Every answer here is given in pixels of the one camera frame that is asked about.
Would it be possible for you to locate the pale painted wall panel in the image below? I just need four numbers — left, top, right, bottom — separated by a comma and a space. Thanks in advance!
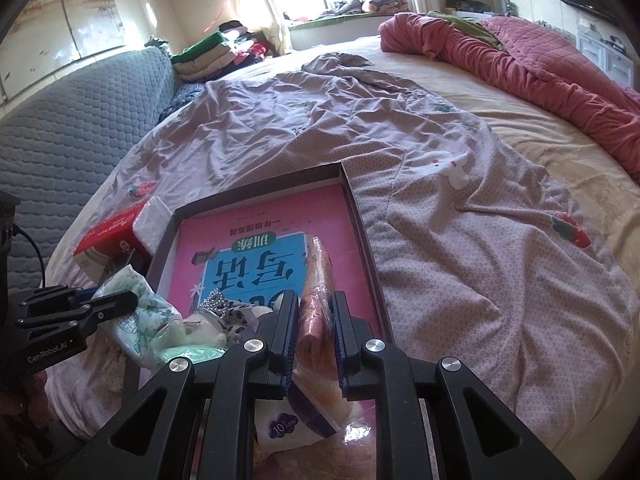
0, 0, 126, 101

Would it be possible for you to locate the white window seat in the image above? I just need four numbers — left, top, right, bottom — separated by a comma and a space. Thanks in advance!
287, 10, 386, 53

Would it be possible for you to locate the dark patterned cloth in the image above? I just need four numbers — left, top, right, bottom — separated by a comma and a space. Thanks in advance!
159, 82, 206, 123

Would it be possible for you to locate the beige floral cloth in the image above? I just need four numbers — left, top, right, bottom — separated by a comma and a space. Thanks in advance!
85, 335, 146, 401

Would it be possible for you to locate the black cable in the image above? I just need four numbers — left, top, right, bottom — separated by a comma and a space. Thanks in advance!
14, 225, 48, 288

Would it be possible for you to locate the pink book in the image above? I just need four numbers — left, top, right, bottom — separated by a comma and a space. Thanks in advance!
160, 182, 383, 480

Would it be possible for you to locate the pink item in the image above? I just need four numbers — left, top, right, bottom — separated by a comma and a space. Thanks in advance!
295, 232, 351, 411

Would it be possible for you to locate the grey quilted sofa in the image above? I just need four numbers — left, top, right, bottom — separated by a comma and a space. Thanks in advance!
0, 45, 178, 301

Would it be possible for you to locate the leopard print cloth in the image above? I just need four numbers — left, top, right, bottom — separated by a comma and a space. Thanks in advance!
200, 290, 273, 336

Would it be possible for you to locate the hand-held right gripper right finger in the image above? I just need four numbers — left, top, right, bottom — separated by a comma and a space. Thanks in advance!
330, 290, 576, 480

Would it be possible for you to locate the white drawer cabinet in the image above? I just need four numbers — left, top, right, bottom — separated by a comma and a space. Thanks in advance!
575, 15, 640, 91

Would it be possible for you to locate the person's left hand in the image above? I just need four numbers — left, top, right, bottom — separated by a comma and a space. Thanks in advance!
0, 372, 48, 421

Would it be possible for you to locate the red and white tissue box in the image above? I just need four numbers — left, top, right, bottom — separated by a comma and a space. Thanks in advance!
74, 197, 176, 271

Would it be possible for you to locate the white and purple packet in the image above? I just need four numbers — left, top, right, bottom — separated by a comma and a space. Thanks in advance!
255, 397, 346, 453

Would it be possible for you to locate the mauve printed duvet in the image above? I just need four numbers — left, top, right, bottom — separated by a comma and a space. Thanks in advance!
45, 52, 640, 480

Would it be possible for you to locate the stack of folded clothes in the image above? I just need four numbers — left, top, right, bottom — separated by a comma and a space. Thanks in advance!
170, 20, 273, 83

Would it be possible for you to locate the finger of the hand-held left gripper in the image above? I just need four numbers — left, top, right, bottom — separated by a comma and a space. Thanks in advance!
17, 290, 140, 337
22, 284, 98, 311

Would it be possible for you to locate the pink-lined tray box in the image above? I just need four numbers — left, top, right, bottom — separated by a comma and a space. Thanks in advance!
127, 161, 393, 480

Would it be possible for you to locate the green soft pad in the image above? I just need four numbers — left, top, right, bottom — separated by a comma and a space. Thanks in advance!
160, 342, 228, 368

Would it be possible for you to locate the patterned windowsill bedding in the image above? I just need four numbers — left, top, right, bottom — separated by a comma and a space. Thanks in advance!
320, 0, 408, 17

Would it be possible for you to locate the green and white tissue pack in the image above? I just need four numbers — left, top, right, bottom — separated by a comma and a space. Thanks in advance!
95, 265, 186, 368

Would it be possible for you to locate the pink quilted blanket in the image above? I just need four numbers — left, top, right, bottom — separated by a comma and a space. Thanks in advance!
377, 10, 640, 183

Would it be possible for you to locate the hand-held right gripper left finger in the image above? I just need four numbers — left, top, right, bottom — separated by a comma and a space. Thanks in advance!
60, 290, 301, 480

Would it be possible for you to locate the green cloth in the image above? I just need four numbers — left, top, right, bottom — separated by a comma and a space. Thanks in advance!
435, 10, 506, 51

